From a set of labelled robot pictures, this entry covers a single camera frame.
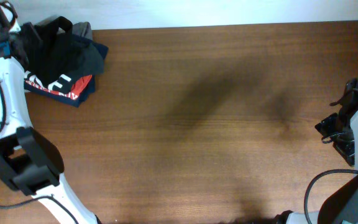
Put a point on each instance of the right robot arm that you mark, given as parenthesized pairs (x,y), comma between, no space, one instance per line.
(342,206)

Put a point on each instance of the red folded shirt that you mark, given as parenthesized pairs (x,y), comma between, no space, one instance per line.
(76,90)

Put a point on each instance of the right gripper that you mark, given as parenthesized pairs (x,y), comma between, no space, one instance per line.
(325,127)

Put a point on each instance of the navy folded shirt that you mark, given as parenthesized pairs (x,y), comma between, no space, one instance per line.
(102,51)

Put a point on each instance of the black t-shirt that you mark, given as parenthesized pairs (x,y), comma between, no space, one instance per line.
(36,39)

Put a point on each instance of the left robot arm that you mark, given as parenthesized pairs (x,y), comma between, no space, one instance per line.
(29,162)

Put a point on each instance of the black Nike folded shirt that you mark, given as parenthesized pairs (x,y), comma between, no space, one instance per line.
(85,62)

